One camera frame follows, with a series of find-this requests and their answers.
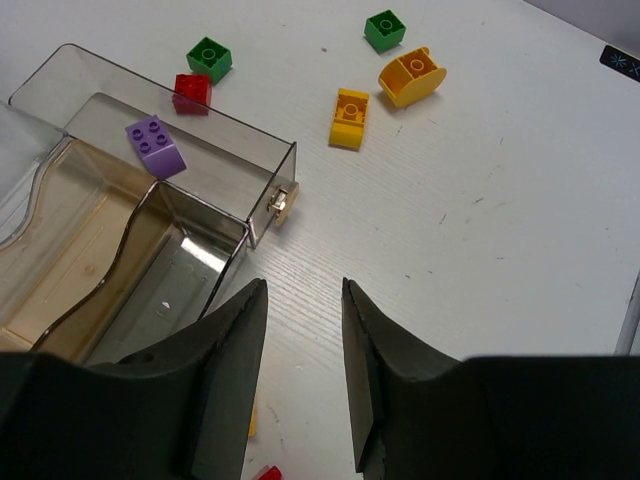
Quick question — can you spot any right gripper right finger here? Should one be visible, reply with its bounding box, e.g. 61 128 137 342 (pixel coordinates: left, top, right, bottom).
342 279 639 479

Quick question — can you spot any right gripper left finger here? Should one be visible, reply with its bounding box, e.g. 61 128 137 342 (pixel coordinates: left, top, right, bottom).
1 279 268 479

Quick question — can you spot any red long lego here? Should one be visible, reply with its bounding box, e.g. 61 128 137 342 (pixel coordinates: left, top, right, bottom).
251 465 283 480

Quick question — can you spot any purple sloped lego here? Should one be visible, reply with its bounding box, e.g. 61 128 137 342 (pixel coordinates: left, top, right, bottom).
125 115 187 180

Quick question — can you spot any yellow curved lego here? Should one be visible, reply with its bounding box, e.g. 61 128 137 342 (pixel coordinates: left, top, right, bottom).
378 46 447 108
328 88 369 150

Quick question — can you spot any small red square lego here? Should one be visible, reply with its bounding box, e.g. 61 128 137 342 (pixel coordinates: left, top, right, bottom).
172 74 211 116

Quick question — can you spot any yellow lego brick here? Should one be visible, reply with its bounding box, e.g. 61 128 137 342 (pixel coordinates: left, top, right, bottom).
248 402 257 438

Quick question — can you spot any dark grey plastic container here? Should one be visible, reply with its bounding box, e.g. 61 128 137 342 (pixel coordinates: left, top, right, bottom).
33 181 249 365

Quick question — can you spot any long smoky clear container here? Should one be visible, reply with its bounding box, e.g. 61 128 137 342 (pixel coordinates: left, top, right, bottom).
9 44 299 245

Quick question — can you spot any clear plastic container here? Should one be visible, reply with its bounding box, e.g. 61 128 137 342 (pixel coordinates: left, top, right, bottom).
1 101 68 247

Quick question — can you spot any green square lego near bin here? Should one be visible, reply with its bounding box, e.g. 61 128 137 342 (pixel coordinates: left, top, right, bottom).
186 37 233 85

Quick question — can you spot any green square lego far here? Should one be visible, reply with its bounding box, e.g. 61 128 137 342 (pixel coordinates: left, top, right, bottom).
364 9 406 53

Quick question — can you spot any right blue table label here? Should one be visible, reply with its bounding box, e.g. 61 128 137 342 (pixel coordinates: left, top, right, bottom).
599 45 640 82

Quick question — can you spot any aluminium table rail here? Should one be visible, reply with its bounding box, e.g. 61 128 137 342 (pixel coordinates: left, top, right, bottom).
614 275 640 356

